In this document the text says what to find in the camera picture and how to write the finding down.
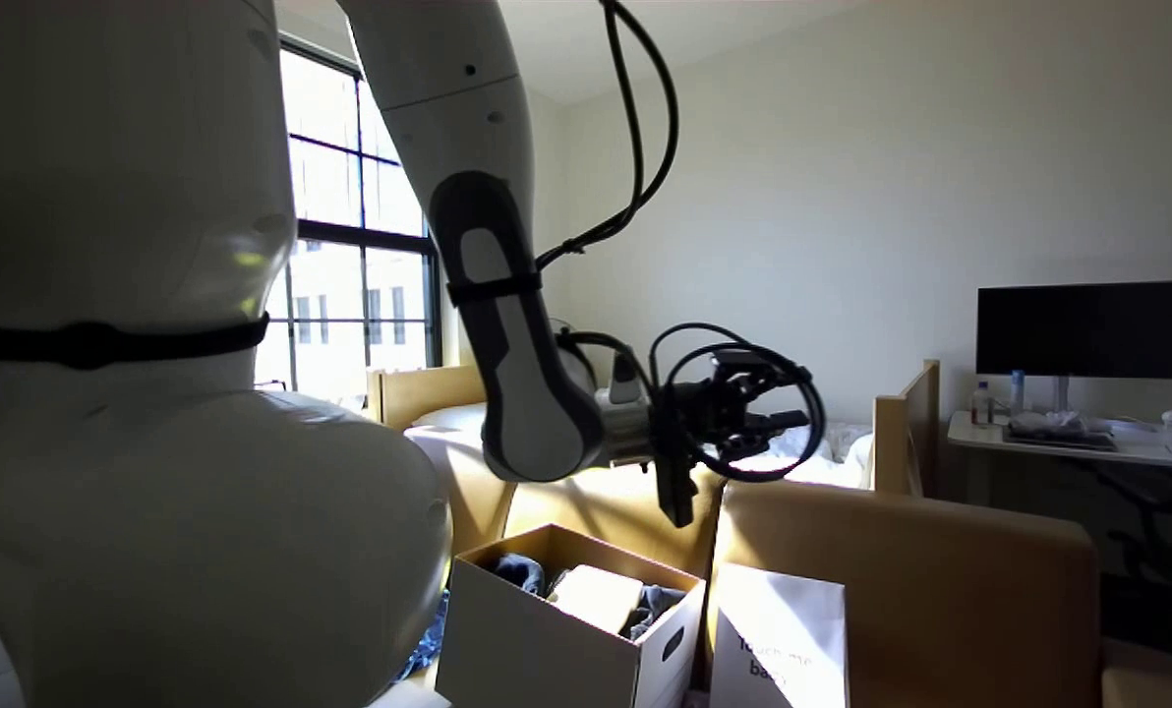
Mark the wooden desk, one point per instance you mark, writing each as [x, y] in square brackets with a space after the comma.
[1088, 469]

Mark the tan leather sofa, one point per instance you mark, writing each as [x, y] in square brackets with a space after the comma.
[848, 599]

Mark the black monitor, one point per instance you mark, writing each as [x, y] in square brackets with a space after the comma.
[1075, 330]

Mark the black framed window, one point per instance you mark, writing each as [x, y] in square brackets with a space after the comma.
[359, 289]

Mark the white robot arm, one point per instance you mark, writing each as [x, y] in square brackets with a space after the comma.
[169, 528]

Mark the bed with white bedding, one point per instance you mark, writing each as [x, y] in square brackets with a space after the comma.
[443, 410]

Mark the white cardboard box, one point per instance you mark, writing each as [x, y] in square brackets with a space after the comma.
[518, 650]

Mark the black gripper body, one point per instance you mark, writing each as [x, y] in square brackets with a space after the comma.
[711, 423]

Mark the dark clothes in box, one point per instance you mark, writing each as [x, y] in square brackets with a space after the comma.
[536, 579]

